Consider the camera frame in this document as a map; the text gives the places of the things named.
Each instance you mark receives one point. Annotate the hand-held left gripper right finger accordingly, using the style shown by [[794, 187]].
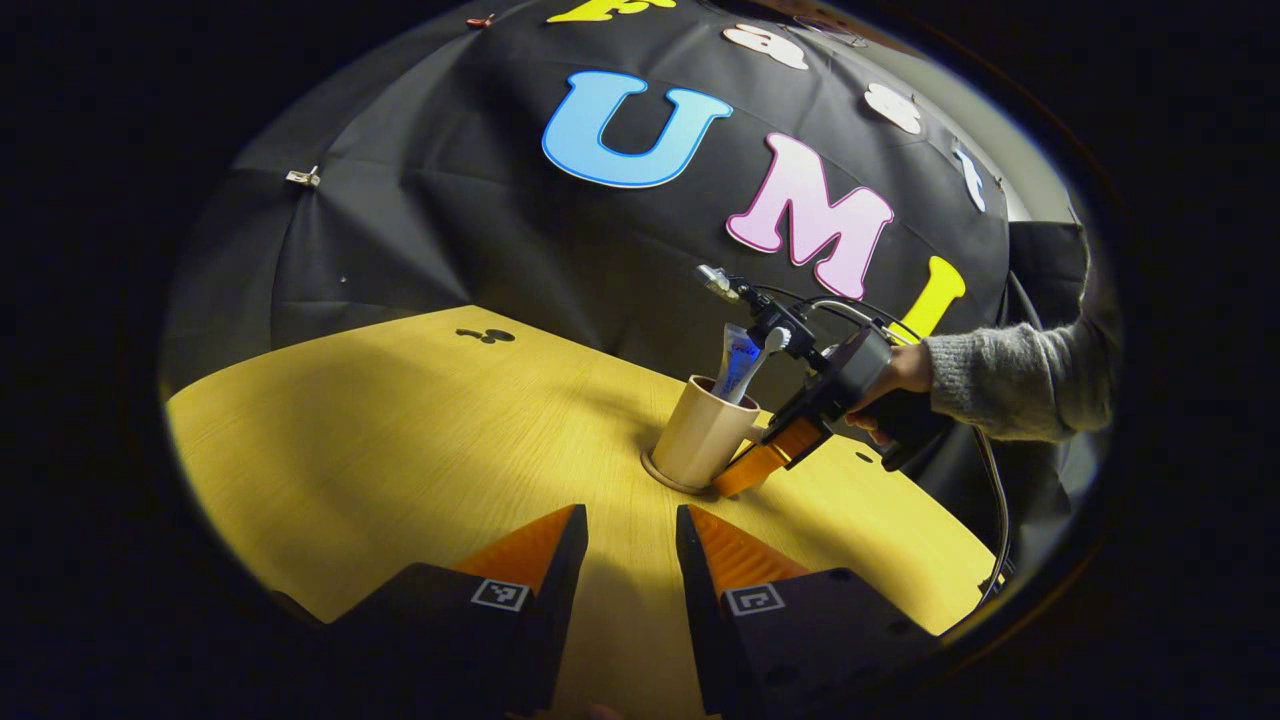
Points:
[[705, 610]]

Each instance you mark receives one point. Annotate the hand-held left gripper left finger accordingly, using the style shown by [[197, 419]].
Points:
[[550, 600]]

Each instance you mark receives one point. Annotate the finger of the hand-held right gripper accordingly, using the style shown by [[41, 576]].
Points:
[[765, 465]]

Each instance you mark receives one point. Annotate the beige cup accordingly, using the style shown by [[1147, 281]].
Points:
[[700, 440]]

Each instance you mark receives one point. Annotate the white toothbrush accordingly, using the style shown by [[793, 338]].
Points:
[[755, 370]]

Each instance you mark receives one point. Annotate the round cork coaster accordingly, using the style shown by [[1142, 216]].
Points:
[[660, 480]]

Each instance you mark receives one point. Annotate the white toothpaste tube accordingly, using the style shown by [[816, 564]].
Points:
[[736, 360]]

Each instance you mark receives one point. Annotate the black backdrop cloth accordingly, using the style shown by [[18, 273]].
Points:
[[480, 240]]

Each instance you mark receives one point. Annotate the white cloth clip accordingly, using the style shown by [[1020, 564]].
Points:
[[303, 178]]

